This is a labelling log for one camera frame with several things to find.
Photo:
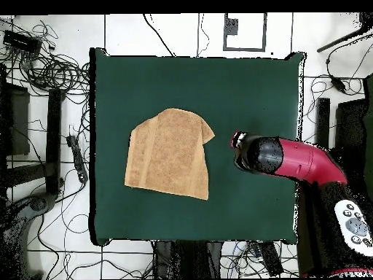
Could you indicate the tan terry cloth towel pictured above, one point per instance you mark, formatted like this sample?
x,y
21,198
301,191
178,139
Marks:
x,y
169,154

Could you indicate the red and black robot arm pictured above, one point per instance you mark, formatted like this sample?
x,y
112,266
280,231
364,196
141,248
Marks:
x,y
300,160

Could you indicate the dark green table cloth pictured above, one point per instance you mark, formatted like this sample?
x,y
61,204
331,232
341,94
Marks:
x,y
233,87

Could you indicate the black metal stand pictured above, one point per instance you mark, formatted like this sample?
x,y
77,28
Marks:
x,y
349,122
54,131

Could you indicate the black power adapter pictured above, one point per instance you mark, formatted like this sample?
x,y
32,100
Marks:
x,y
338,83

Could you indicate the dark grey square tag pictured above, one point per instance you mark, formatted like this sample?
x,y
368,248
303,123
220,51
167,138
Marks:
x,y
231,26

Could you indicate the black tripod rod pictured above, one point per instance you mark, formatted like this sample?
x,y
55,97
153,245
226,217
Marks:
x,y
335,43

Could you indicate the black power strip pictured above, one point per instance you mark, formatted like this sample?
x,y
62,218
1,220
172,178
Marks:
x,y
78,159

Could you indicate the black electronics box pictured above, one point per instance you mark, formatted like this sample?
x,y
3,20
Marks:
x,y
22,43

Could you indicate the grey square frame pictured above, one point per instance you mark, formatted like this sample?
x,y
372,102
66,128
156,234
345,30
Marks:
x,y
244,49

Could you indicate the grey pedestal leg round foot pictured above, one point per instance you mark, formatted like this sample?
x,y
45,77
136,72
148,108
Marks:
x,y
38,203

